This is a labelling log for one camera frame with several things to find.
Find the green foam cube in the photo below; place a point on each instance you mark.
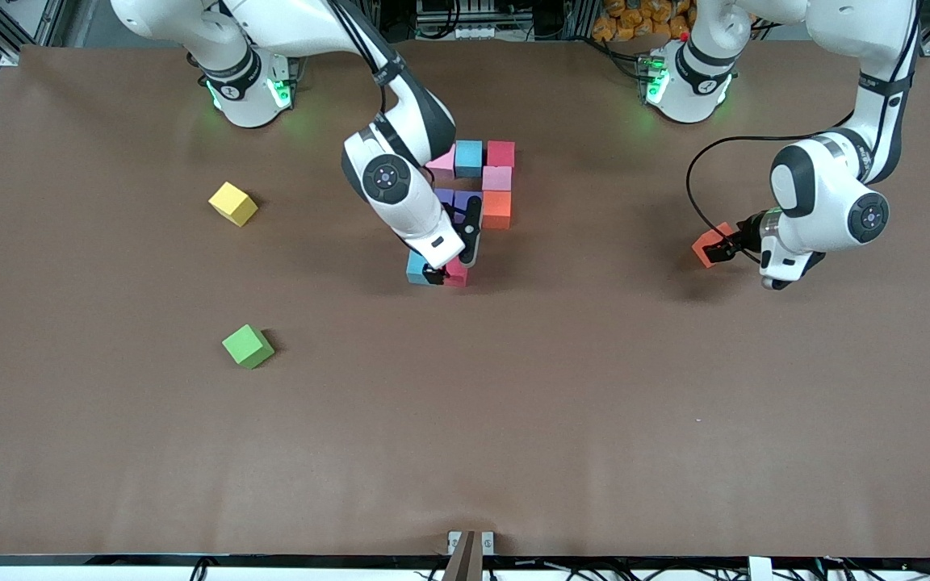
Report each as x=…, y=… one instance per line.
x=247, y=345

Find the brown camera mount post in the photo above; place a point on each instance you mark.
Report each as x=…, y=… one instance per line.
x=463, y=563

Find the small white bracket plates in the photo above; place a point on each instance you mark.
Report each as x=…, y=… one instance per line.
x=454, y=539

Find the orange lumpy bag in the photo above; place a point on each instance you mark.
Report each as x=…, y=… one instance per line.
x=626, y=20

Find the blue foam cube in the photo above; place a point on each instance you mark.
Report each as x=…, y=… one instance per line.
x=416, y=270
x=468, y=157

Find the white label tag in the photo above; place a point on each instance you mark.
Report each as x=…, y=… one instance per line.
x=760, y=569

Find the pink foam cube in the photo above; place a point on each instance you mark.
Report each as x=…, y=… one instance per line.
x=496, y=177
x=442, y=165

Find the orange foam cube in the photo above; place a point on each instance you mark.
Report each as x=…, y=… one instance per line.
x=707, y=242
x=496, y=210

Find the purple foam cube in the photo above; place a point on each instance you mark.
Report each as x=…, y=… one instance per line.
x=442, y=196
x=465, y=206

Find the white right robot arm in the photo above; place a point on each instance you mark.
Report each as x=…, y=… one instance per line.
x=400, y=186

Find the large table cover sheet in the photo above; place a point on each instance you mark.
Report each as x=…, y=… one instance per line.
x=465, y=452

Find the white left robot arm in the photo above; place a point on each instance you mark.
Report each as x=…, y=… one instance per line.
x=877, y=81

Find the yellow foam cube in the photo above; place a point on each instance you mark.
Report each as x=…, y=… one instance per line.
x=232, y=203

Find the red foam cube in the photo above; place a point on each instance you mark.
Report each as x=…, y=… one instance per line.
x=501, y=153
x=457, y=277

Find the grey electronics rack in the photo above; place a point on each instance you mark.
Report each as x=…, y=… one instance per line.
x=457, y=16

